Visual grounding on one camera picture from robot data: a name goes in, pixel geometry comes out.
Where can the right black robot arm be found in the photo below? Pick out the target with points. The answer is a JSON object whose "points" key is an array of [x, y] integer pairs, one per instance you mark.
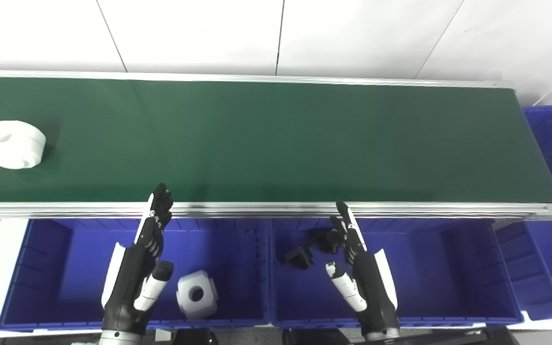
{"points": [[386, 339]]}

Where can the white cube part with hole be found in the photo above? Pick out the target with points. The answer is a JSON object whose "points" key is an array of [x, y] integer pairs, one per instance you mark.
{"points": [[197, 294]]}

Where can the white round part with hole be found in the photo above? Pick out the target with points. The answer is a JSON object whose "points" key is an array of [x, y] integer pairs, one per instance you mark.
{"points": [[17, 148]]}

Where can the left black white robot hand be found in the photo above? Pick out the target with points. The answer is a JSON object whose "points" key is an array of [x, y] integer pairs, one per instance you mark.
{"points": [[134, 268]]}

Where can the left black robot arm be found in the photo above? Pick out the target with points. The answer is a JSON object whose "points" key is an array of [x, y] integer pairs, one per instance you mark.
{"points": [[118, 338]]}

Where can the black bracket part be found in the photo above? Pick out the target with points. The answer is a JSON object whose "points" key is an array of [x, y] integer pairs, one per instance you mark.
{"points": [[297, 258], [321, 237]]}

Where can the green conveyor belt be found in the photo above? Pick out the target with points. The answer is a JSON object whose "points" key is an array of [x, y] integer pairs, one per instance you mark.
{"points": [[257, 209], [276, 139]]}

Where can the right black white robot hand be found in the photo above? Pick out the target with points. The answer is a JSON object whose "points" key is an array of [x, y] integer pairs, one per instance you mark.
{"points": [[372, 282]]}

